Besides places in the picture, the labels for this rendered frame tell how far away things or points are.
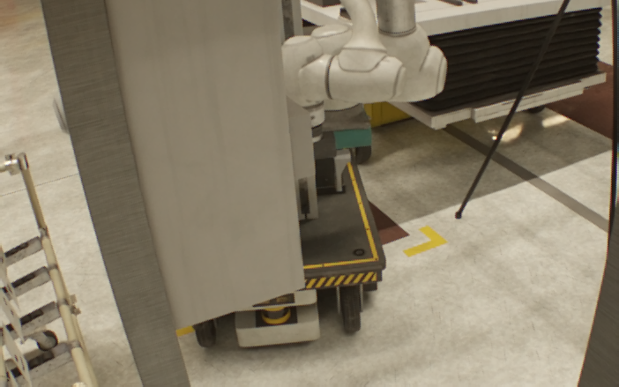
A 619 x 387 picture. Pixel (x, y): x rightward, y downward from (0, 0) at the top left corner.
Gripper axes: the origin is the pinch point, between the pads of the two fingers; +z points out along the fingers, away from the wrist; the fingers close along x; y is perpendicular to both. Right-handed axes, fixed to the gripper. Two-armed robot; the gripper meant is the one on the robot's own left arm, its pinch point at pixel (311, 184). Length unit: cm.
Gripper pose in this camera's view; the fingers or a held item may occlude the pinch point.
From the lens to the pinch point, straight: 166.4
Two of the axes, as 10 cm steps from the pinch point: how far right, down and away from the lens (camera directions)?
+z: 0.7, 8.7, 4.9
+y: 0.9, 4.8, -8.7
